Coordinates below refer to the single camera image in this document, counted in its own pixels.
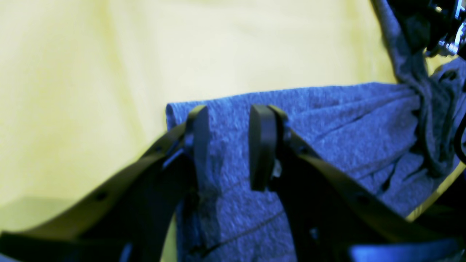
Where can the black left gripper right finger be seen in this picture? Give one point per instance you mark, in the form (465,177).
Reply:
(331,217)

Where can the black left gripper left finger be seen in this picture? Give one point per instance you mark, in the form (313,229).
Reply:
(125,219)

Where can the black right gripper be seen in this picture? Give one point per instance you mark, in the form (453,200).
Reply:
(436,26)

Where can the grey long-sleeve T-shirt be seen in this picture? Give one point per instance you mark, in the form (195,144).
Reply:
(353,89)

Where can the yellow table cloth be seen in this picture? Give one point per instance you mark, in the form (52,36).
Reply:
(86,87)

